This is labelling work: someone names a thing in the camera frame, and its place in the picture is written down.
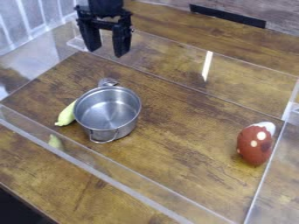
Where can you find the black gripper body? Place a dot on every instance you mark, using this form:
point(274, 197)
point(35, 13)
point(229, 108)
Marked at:
point(104, 21)

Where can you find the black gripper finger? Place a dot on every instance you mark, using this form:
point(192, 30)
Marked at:
point(122, 37)
point(90, 34)

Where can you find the stainless steel pot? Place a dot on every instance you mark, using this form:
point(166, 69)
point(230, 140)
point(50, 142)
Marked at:
point(107, 111)

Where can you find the green handled metal spoon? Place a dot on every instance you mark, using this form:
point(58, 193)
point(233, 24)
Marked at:
point(66, 116)

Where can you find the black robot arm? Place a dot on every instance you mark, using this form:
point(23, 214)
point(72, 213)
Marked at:
point(106, 7)

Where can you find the black bar on table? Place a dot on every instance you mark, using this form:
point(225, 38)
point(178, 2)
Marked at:
point(229, 16)

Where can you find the red spotted mushroom toy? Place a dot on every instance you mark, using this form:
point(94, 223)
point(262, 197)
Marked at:
point(255, 142)

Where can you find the clear acrylic front barrier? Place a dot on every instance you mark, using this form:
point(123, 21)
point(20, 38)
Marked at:
point(158, 196)

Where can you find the clear acrylic barrier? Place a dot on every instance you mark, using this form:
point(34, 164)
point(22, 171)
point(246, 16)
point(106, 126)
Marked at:
point(275, 204)
point(158, 196)

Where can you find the clear acrylic right barrier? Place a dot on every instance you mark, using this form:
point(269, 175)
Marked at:
point(275, 204)

